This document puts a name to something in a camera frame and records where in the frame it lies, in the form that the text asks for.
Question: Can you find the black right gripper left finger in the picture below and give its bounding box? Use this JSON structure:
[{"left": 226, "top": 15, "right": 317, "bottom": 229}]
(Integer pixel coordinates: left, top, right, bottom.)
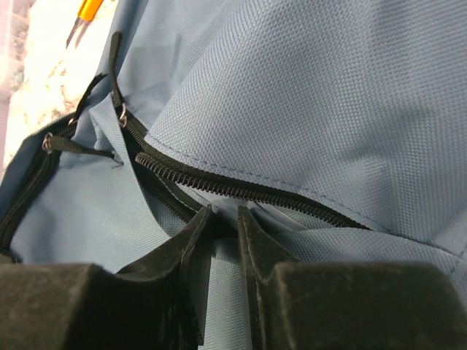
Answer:
[{"left": 1, "top": 206, "right": 212, "bottom": 349}]

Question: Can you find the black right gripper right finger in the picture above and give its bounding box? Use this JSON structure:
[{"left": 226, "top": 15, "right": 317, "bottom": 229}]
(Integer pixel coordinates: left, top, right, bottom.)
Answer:
[{"left": 238, "top": 207, "right": 466, "bottom": 349}]

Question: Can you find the blue backpack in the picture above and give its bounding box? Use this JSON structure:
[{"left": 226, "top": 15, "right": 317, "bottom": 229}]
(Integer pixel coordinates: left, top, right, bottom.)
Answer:
[{"left": 1, "top": 1, "right": 466, "bottom": 349}]

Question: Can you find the clear plastic organizer box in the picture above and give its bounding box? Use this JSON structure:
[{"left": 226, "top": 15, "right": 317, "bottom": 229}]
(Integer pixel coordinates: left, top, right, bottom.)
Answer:
[{"left": 1, "top": 0, "right": 34, "bottom": 102}]

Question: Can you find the yellow utility knife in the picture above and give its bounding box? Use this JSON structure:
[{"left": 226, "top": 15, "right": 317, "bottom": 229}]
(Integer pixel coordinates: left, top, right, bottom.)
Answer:
[{"left": 66, "top": 0, "right": 103, "bottom": 47}]

